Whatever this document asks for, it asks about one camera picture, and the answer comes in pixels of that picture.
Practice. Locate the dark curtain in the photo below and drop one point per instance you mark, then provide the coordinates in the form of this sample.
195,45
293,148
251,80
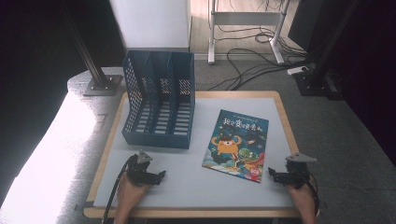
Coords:
373,77

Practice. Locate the colourful cartoon picture book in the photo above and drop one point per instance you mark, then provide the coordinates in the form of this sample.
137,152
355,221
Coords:
236,146

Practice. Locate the grey table mat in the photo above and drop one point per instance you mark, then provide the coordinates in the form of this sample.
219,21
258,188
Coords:
186,186

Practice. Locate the person's right hand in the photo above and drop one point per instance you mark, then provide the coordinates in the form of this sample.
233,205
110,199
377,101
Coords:
300,199

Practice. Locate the white metal desk frame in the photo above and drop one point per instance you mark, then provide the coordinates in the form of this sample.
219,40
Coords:
246,18

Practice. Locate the white panel board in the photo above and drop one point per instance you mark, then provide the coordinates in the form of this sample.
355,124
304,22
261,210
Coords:
152,23

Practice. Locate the white power strip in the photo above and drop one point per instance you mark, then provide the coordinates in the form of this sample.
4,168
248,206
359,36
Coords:
297,70

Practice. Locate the black metal stand with baseplate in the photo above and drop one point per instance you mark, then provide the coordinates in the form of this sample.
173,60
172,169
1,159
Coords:
314,81
96,79

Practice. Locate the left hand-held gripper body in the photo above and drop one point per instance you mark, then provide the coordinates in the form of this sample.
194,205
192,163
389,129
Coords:
140,169

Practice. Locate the blue plastic file rack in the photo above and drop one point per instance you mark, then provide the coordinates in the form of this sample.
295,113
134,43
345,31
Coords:
158,130

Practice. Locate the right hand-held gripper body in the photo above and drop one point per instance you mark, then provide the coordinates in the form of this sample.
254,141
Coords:
295,174

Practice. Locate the person's left hand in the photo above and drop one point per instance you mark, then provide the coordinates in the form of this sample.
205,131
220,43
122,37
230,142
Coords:
130,194

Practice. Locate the black cabinet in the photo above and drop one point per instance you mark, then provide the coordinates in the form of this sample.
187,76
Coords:
306,25

